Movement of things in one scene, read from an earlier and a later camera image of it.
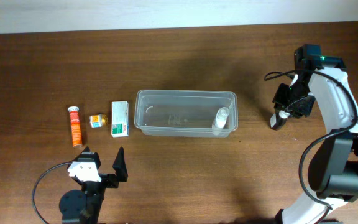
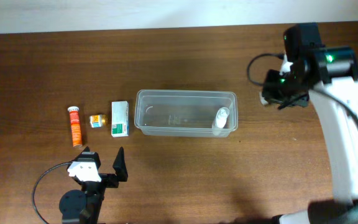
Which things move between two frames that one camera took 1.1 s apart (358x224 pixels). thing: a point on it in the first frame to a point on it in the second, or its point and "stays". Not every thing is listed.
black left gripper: x=119 y=166 stays
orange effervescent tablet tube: x=75 y=126 stays
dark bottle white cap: x=278 y=121 to x=263 y=99
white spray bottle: x=219 y=122 stays
